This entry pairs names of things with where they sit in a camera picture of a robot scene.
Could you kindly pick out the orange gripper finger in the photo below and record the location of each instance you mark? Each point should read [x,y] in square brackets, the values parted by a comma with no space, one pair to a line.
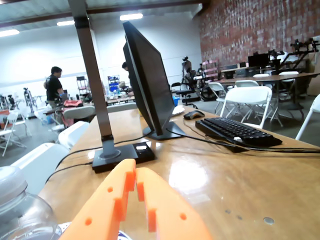
[172,215]
[100,212]

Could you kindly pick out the vitaminwater bottle dark label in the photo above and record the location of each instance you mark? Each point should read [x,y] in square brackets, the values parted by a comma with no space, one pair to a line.
[25,220]

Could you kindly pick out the white paper plate stack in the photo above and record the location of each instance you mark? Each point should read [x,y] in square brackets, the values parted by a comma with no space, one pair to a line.
[178,111]

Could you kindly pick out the desk lamp black base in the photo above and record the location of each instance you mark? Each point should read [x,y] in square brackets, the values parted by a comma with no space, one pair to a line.
[120,156]

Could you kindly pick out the white folding chair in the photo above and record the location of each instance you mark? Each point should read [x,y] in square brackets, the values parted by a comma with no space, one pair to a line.
[247,96]
[42,162]
[217,87]
[288,73]
[120,107]
[313,110]
[260,75]
[73,133]
[78,112]
[247,83]
[11,120]

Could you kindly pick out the round metal table rivet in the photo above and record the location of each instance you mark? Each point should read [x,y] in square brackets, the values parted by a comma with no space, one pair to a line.
[268,220]

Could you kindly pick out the black orange computer mouse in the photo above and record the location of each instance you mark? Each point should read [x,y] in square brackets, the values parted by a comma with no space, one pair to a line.
[193,115]

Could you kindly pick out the black keyboard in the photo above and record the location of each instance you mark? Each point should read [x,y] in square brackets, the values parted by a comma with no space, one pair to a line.
[237,130]

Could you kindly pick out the red bag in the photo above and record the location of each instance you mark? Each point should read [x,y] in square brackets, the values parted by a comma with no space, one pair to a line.
[72,103]

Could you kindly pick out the blue plastic bin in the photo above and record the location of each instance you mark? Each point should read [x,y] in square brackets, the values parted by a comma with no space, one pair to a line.
[176,101]

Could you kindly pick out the black round wheel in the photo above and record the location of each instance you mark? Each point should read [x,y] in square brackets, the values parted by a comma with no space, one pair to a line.
[207,93]

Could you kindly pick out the black shelf rack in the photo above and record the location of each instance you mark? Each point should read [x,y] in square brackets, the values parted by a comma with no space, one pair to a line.
[82,86]

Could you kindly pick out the shelf rack blue bins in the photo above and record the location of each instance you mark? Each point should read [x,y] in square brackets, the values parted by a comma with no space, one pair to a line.
[113,83]

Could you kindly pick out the person in black T-shirt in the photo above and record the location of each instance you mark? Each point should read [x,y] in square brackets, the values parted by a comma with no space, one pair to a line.
[53,87]

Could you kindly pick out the black computer monitor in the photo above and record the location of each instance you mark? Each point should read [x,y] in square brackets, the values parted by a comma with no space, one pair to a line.
[147,75]

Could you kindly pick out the pink shelf rack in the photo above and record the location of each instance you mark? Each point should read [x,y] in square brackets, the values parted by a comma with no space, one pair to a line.
[210,70]

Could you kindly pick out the brown folding table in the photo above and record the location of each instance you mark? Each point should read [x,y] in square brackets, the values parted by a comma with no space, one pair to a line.
[275,78]

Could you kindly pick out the black monitor on far table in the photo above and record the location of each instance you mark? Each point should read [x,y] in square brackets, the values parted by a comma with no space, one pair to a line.
[258,60]

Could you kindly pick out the ceiling light panel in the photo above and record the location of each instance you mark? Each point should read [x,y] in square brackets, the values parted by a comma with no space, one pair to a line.
[65,23]
[8,33]
[131,16]

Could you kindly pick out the black metal rig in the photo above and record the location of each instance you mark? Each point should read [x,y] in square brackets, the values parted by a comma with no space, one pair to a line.
[300,47]

